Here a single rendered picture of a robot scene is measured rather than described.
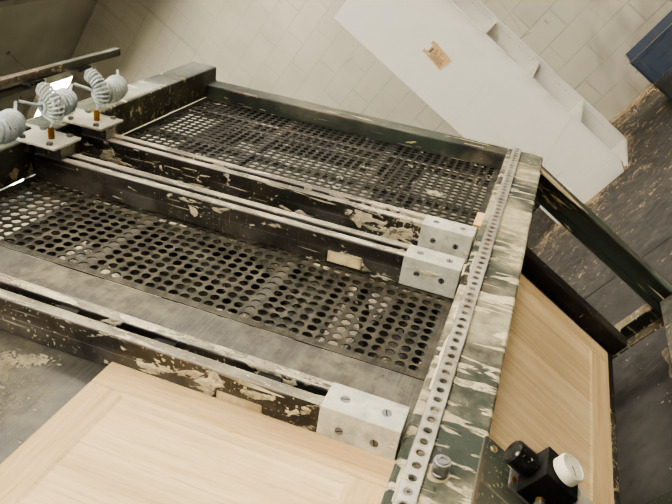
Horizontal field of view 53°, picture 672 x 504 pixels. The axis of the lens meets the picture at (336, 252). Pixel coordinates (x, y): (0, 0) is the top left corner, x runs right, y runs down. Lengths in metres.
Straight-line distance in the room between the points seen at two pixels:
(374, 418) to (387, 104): 5.33
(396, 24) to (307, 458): 3.83
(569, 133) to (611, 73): 1.42
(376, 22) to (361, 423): 3.82
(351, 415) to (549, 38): 5.07
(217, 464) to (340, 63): 5.48
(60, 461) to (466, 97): 3.91
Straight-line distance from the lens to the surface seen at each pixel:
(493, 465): 1.05
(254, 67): 6.64
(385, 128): 2.35
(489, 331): 1.32
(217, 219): 1.59
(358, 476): 1.01
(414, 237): 1.63
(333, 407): 1.02
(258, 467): 1.00
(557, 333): 2.14
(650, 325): 2.61
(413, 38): 4.58
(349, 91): 6.31
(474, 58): 4.52
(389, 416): 1.03
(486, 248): 1.61
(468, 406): 1.12
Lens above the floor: 1.21
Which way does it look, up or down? 3 degrees down
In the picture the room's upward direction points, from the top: 48 degrees counter-clockwise
